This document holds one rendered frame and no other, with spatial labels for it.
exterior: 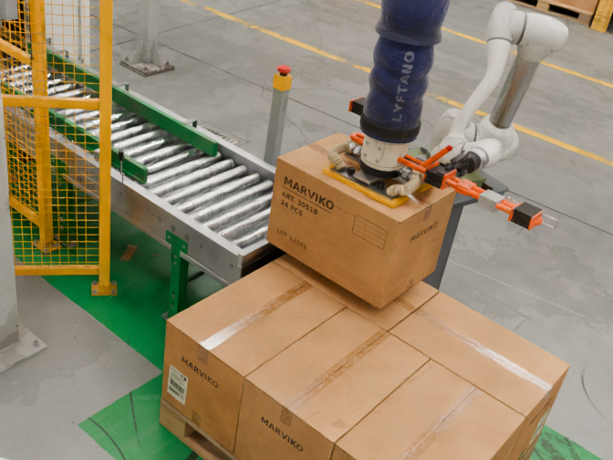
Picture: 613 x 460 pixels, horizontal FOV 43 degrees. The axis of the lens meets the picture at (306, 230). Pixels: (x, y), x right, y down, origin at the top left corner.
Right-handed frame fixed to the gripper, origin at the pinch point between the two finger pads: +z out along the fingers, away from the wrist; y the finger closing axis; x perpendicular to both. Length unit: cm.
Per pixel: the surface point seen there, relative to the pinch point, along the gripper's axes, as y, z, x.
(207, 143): 53, -23, 140
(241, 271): 63, 33, 61
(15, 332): 108, 95, 132
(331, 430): 62, 75, -19
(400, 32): -48, 11, 25
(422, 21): -53, 8, 19
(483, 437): 62, 38, -57
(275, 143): 51, -49, 117
